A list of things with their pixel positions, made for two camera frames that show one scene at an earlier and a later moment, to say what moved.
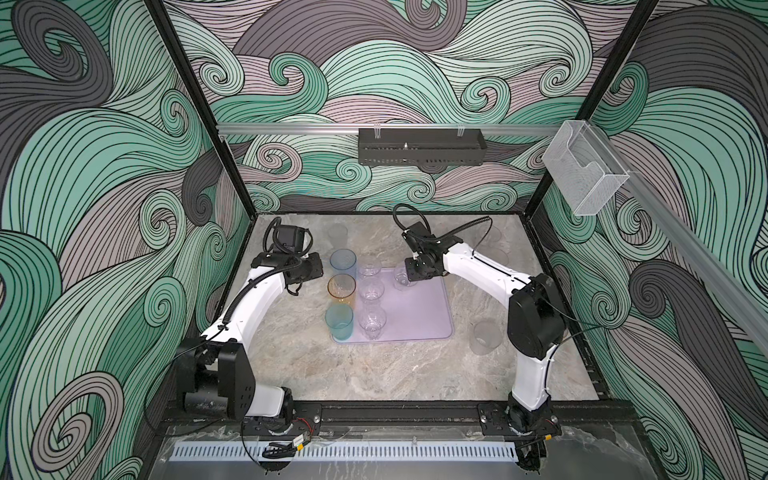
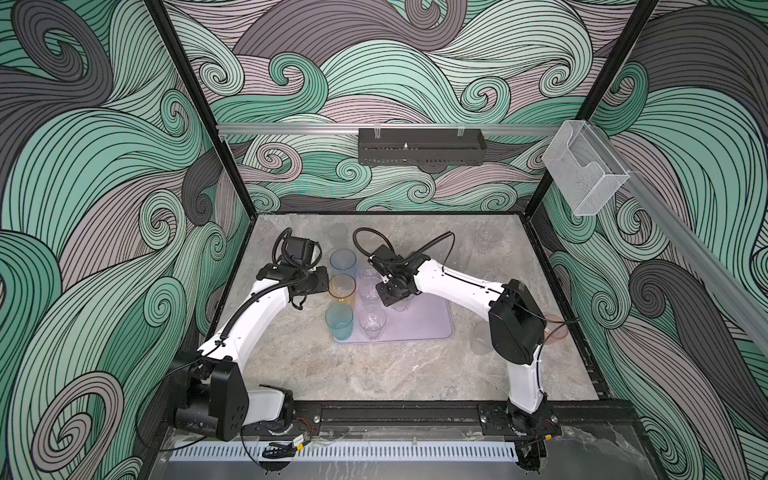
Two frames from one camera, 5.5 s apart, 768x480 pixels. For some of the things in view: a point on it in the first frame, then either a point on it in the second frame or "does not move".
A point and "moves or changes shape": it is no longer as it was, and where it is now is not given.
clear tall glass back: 372,318 does not move
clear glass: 401,279 moves or changes shape
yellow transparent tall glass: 341,289 does not move
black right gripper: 412,274 to 386,298
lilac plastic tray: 384,311 does not move
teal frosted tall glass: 339,319 does not move
